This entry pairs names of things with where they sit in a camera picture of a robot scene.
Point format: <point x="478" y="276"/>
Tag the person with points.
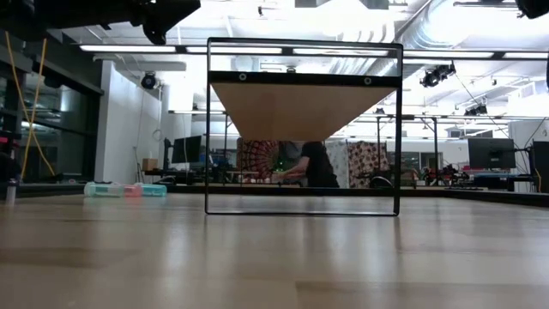
<point x="317" y="167"/>

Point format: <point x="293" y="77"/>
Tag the dark background desk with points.
<point x="176" y="175"/>
<point x="502" y="179"/>

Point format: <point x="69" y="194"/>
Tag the brown cardboard box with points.
<point x="150" y="164"/>

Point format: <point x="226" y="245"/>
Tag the black computer monitor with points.
<point x="491" y="153"/>
<point x="186" y="149"/>
<point x="541" y="163"/>

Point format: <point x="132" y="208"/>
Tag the black metal workstation frame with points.
<point x="407" y="116"/>

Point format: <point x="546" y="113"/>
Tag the black track spotlight cluster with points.
<point x="476" y="110"/>
<point x="435" y="76"/>

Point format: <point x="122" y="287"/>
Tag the black round ceiling spotlight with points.
<point x="149" y="80"/>

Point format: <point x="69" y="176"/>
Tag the black aluminium rig frame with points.
<point x="493" y="196"/>

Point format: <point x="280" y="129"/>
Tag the wooden shelf black metal frame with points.
<point x="300" y="111"/>

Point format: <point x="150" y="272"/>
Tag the grey cylindrical post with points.
<point x="11" y="193"/>

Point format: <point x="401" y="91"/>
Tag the pink plastic block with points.
<point x="133" y="191"/>

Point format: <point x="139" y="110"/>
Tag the grey hanging cloth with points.
<point x="291" y="149"/>

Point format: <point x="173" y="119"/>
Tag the teal plastic block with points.
<point x="103" y="190"/>

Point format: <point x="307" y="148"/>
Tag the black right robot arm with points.
<point x="534" y="6"/>

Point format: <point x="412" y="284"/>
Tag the black office chair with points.
<point x="381" y="179"/>

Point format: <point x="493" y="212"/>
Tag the dark floral cloth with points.
<point x="364" y="161"/>

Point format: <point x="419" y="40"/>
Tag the white patterned cloth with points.
<point x="339" y="165"/>

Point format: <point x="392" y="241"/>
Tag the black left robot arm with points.
<point x="86" y="13"/>

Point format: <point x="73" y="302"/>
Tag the red mandala cloth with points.
<point x="257" y="161"/>

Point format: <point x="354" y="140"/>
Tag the long ceiling light strip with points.
<point x="128" y="48"/>

